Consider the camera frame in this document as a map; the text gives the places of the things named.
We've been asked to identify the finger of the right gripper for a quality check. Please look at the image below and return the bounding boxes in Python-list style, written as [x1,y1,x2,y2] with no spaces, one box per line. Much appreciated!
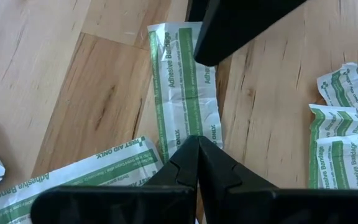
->
[193,0,307,67]
[186,0,220,22]

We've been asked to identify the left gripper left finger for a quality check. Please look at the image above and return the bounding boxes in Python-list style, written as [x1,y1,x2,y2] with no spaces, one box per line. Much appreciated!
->
[143,135,200,191]

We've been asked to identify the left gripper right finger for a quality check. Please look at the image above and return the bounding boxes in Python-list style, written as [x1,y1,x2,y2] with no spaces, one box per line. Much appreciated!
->
[198,136,276,224]

